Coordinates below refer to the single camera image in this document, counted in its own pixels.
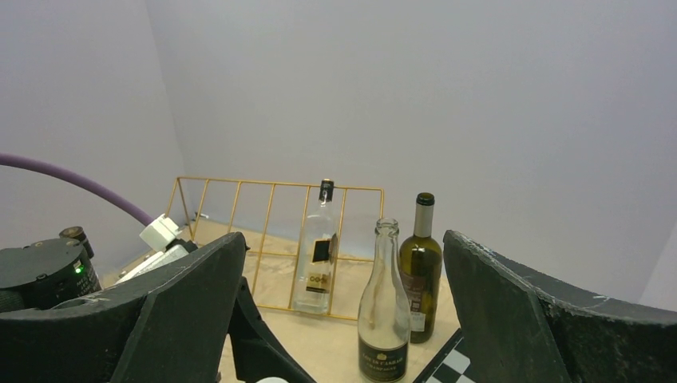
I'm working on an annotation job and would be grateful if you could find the dark green wine bottle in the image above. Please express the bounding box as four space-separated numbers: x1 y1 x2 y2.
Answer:
398 192 442 344

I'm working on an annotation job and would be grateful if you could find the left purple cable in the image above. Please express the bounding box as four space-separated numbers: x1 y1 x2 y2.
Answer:
0 152 156 227

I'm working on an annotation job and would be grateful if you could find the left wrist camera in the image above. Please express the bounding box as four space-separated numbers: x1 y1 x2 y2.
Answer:
115 214 198 284

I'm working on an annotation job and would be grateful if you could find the gold wire wine rack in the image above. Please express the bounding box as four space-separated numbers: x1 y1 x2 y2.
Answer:
166 176 386 322

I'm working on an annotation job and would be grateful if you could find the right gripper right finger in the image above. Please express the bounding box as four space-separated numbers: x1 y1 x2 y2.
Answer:
443 230 676 382

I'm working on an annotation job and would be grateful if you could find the clear bottle dark label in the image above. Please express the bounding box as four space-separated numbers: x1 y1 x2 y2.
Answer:
358 218 411 382

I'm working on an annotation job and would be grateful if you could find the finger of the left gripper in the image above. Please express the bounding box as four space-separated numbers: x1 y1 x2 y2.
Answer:
228 277 315 382

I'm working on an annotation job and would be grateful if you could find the tall blue gradient bottle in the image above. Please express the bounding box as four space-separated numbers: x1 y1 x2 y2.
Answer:
256 377 288 383

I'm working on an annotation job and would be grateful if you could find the black white chessboard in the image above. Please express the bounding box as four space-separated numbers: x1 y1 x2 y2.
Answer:
413 329 479 383

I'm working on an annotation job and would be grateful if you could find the clear bottle black cap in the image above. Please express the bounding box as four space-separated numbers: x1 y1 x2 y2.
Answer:
291 179 337 314

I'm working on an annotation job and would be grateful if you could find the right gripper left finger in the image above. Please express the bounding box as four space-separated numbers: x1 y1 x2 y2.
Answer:
1 232 247 382

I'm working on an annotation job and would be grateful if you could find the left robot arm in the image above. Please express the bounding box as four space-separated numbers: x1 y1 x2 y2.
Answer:
1 233 311 382

